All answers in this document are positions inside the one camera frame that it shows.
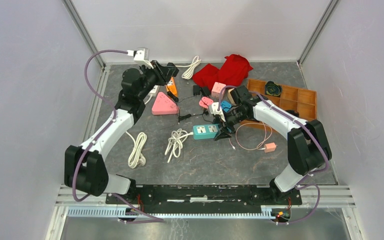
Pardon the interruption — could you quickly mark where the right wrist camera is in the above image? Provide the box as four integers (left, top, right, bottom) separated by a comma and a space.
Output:
207, 102, 226, 122

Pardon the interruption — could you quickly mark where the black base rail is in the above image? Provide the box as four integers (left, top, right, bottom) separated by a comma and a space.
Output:
122, 184, 303, 214

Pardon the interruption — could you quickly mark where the white power strip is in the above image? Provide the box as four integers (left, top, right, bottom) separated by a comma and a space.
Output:
148, 85, 160, 97

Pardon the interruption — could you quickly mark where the dark coiled cable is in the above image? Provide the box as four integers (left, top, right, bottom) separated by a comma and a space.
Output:
264, 81, 282, 98

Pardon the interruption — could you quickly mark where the red cloth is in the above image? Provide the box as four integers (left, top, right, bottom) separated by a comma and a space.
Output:
192, 54, 254, 90

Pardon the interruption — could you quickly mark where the black thin cable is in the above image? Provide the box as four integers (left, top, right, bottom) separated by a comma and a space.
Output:
176, 94, 213, 124
166, 76, 181, 124

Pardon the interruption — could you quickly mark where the beige cube plug adapter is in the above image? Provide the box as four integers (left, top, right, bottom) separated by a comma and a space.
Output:
227, 88, 235, 105

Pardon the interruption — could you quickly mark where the white power cord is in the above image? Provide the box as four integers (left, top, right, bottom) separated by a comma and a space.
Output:
125, 96, 154, 170

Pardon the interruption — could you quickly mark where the blue plug adapter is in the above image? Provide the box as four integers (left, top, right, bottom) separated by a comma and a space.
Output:
220, 100, 232, 113

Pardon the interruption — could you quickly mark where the pink plug adapter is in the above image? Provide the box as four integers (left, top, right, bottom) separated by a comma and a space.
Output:
263, 142, 277, 153
198, 96, 214, 109

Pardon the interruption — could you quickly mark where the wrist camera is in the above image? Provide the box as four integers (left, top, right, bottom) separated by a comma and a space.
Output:
133, 47, 154, 69
207, 102, 226, 122

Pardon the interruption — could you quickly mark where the orange power strip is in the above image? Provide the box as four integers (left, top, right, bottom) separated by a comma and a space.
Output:
165, 77, 178, 97

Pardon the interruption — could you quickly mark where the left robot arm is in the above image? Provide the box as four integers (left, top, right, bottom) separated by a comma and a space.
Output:
64, 60, 179, 204

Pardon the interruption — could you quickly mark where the pink cube socket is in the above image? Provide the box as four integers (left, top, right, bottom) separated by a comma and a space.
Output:
211, 82, 226, 99

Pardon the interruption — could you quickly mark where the orange compartment tray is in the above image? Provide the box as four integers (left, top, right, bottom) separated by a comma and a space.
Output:
245, 78, 317, 121

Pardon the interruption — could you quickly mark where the pink charging cable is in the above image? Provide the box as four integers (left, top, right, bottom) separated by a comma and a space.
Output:
226, 121, 274, 152

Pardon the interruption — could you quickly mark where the white cable bundle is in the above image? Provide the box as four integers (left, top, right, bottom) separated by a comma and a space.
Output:
175, 55, 202, 81

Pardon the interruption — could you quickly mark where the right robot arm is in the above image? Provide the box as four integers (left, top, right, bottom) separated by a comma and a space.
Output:
207, 85, 332, 204

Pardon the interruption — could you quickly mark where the white coiled cable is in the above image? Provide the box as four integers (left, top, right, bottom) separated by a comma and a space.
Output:
164, 128, 195, 164

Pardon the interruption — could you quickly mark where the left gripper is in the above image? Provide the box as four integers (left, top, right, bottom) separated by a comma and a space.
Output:
137, 60, 176, 101

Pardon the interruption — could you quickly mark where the teal power strip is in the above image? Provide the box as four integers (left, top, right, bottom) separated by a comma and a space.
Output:
192, 124, 220, 140

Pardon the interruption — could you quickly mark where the pink power strip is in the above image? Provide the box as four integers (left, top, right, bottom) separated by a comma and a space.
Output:
151, 92, 179, 116

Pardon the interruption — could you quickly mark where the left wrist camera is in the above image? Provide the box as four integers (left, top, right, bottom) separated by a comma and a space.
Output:
133, 47, 154, 69

